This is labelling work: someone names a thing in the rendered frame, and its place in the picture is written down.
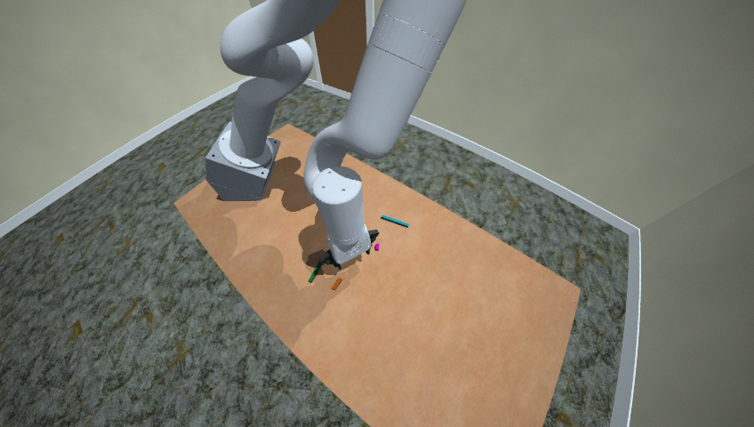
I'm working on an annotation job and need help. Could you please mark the turquoise rod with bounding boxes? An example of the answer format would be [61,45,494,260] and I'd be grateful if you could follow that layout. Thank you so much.
[381,215,409,228]

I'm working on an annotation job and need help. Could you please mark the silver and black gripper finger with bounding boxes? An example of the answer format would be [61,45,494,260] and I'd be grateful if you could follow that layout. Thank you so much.
[319,249,341,270]
[366,230,380,254]

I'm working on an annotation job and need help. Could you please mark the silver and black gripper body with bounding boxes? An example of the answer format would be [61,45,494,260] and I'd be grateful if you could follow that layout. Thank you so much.
[327,226,371,264]

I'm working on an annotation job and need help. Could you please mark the green rod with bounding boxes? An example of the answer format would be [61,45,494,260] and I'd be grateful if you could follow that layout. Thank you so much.
[309,262,323,283]

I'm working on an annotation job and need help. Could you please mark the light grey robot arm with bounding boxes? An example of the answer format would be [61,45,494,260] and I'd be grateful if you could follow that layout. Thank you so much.
[219,0,467,246]

